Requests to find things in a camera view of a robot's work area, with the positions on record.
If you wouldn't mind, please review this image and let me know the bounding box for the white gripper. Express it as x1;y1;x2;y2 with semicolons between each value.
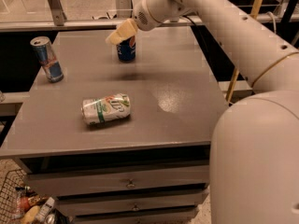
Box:
106;0;165;45

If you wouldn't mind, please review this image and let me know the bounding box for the blue pepsi can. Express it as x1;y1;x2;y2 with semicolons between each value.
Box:
117;36;135;62

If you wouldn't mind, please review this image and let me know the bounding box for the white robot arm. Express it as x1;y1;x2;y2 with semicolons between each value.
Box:
107;0;299;224

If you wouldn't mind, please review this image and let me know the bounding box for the blue silver red bull can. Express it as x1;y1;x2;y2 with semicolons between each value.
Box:
30;36;64;83

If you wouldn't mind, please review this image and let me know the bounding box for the white green 7up can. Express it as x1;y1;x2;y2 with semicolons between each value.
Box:
81;93;131;125

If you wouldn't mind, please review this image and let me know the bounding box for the grey metal railing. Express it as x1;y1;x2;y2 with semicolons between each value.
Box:
0;0;299;34

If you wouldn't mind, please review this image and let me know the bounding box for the grey drawer cabinet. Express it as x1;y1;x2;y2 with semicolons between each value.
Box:
0;26;230;224

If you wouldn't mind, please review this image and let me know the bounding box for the top grey drawer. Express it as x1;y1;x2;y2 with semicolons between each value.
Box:
25;165;209;197

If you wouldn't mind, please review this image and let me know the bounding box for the grey drawer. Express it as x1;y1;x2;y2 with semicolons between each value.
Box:
74;206;198;224
57;189;208;216
25;165;209;197

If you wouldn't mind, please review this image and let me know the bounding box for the middle grey drawer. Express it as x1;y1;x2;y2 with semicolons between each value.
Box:
57;189;208;216

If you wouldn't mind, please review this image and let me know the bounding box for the white snack packet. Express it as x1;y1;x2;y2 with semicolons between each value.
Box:
33;197;55;224

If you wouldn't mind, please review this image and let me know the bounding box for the bottom grey drawer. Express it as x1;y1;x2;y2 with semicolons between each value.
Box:
74;206;198;224

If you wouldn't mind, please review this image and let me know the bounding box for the red snack packet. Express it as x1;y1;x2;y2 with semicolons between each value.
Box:
12;187;46;219

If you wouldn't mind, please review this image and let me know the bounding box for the yellow fruit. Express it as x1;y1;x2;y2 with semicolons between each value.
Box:
20;205;40;224

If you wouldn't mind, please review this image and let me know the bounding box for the yellow wooden frame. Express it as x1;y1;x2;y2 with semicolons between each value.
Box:
226;0;263;103

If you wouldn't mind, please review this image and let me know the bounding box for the wire basket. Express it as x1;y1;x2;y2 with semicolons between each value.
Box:
0;169;25;224

